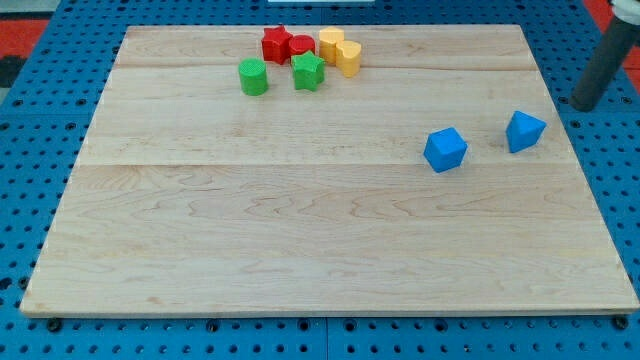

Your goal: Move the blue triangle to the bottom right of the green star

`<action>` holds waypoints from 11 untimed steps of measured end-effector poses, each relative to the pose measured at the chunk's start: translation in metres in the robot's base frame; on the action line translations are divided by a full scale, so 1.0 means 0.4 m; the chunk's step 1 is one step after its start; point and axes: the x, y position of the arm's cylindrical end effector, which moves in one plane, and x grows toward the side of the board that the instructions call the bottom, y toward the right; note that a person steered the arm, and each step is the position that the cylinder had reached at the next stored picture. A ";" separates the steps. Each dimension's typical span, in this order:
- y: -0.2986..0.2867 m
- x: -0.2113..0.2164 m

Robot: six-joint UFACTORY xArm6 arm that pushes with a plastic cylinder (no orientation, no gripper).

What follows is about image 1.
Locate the red cylinder block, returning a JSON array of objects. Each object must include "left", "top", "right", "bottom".
[{"left": 288, "top": 34, "right": 316, "bottom": 57}]

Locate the yellow heart block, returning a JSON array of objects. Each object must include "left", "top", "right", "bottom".
[{"left": 335, "top": 40, "right": 362, "bottom": 78}]

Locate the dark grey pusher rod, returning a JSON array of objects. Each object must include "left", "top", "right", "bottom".
[{"left": 569, "top": 15, "right": 639, "bottom": 112}]

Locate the red star block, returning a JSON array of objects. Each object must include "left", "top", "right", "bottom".
[{"left": 261, "top": 25, "right": 293, "bottom": 65}]

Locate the blue triangle block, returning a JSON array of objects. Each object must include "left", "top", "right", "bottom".
[{"left": 505, "top": 111, "right": 547, "bottom": 153}]

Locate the green star block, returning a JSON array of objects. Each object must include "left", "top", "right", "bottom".
[{"left": 291, "top": 51, "right": 325, "bottom": 91}]

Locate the blue cube block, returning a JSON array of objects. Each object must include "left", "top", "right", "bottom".
[{"left": 423, "top": 127, "right": 468, "bottom": 173}]

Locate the yellow cylinder block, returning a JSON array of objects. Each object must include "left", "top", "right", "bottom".
[{"left": 318, "top": 26, "right": 345, "bottom": 65}]

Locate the green cylinder block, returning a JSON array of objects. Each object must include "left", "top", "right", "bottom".
[{"left": 238, "top": 58, "right": 269, "bottom": 96}]

